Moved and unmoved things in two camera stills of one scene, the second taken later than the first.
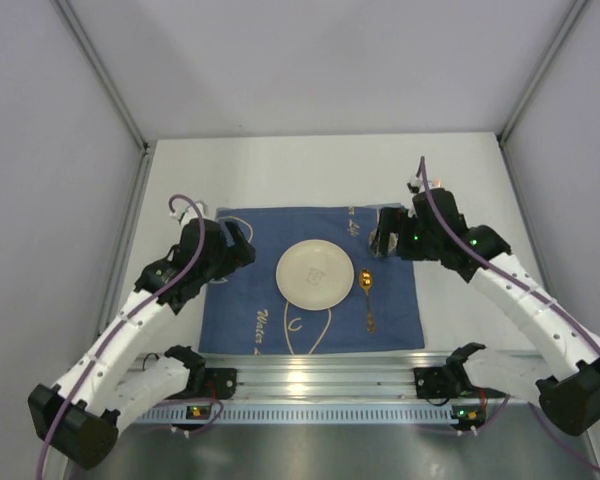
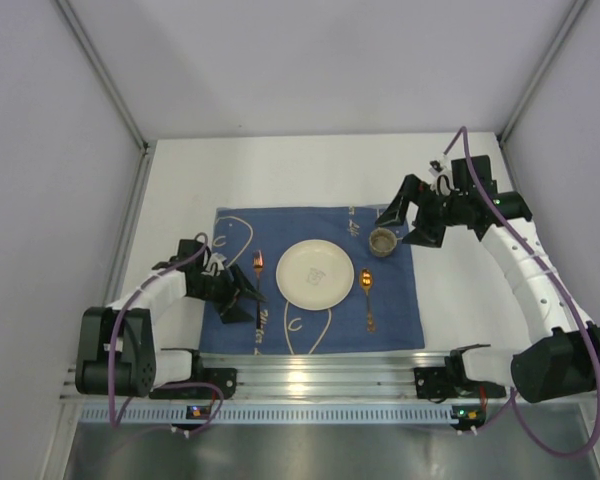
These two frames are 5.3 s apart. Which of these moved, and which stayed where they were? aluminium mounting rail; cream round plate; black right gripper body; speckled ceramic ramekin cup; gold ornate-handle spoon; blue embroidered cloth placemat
Moved: black right gripper body
Stayed: aluminium mounting rail; cream round plate; gold ornate-handle spoon; speckled ceramic ramekin cup; blue embroidered cloth placemat
